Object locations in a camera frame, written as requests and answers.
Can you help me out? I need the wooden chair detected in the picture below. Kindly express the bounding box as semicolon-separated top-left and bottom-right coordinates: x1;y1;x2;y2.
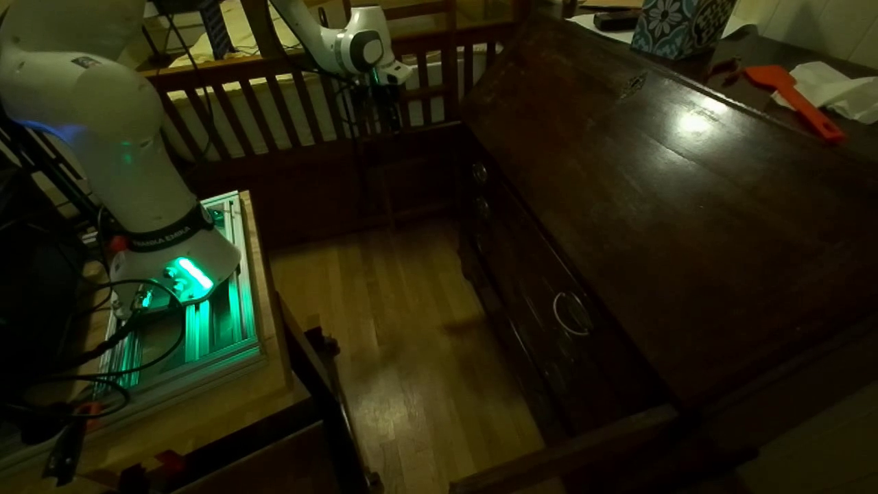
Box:
380;0;460;131

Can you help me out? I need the white paper sheet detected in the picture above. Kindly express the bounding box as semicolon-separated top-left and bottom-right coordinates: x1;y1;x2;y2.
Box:
563;7;638;50

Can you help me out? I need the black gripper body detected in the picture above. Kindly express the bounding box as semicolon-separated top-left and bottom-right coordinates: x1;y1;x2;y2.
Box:
357;76;415;142

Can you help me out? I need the black cable bundle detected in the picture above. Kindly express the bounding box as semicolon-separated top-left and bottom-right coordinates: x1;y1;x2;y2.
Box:
44;271;191;427

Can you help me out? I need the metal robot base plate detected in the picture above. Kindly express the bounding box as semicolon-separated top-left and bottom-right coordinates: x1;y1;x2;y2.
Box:
96;189;265;398

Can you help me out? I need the dark wooden table frame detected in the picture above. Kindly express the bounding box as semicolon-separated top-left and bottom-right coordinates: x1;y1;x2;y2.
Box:
172;290;386;494

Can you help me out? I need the red black clamp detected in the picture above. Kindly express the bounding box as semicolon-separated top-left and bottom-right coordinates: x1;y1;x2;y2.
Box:
113;446;201;494

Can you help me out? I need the light wooden robot platform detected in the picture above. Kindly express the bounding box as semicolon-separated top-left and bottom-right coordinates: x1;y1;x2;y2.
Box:
0;186;313;482

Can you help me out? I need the blue patterned tissue box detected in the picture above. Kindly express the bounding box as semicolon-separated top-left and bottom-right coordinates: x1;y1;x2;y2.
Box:
627;0;738;64

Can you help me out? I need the oval brass drawer handle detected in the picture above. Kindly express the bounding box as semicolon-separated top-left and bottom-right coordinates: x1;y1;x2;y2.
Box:
549;287;597;341

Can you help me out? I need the dark wooden desk drawer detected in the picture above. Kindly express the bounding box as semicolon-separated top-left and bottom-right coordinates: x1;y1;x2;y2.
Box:
478;167;683;441

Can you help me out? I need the black orange clamp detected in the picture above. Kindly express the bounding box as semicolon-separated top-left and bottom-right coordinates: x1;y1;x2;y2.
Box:
39;401;100;489

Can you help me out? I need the black equipment box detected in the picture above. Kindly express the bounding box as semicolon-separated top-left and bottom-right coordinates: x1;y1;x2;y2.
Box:
0;113;92;441

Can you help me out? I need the orange plastic scraper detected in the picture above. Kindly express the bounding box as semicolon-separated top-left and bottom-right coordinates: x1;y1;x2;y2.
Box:
741;64;848;145

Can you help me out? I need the black remote control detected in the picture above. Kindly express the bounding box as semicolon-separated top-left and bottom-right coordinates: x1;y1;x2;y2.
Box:
589;7;641;32

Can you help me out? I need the dark wooden spindle railing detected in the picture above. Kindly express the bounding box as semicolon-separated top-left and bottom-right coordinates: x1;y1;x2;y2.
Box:
146;17;526;250

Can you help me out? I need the dark wooden secretary desk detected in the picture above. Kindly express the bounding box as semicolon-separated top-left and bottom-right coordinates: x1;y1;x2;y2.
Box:
449;11;878;494

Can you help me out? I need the crumpled white tissue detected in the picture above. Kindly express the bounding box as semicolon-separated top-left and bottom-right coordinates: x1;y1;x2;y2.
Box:
771;57;878;127

